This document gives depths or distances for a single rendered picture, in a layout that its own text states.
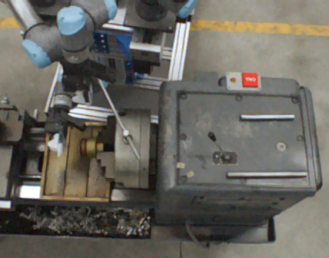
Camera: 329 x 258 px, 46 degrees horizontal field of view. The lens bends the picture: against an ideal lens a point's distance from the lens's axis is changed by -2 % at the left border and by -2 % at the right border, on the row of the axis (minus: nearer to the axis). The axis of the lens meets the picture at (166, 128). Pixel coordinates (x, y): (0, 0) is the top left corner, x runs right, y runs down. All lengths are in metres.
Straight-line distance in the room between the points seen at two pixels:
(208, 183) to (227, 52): 1.88
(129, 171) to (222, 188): 0.34
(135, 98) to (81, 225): 0.99
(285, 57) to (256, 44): 0.25
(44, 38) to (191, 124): 0.60
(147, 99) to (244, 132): 1.28
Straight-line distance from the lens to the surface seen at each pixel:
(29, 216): 2.14
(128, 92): 2.67
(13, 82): 3.10
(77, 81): 1.23
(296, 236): 2.76
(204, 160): 1.40
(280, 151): 1.47
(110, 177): 1.52
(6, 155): 1.80
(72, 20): 1.10
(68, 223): 2.06
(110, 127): 1.52
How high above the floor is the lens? 2.58
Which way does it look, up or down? 68 degrees down
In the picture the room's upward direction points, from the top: 6 degrees clockwise
